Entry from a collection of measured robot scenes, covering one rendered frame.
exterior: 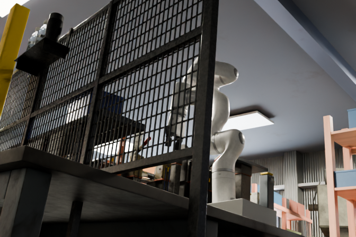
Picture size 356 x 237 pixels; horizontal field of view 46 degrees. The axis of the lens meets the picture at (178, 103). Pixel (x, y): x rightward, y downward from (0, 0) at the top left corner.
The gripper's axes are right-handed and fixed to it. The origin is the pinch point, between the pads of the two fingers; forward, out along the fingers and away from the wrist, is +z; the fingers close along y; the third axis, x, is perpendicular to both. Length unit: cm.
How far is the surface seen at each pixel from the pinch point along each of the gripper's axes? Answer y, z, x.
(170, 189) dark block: 36.7, 17.8, 19.4
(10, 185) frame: -95, 30, -10
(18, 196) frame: -96, 32, -15
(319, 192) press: 531, -34, 40
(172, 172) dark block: 37.6, 8.2, 20.2
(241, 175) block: 74, 2, -7
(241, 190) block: 73, 11, -8
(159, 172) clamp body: 31.4, 9.6, 25.1
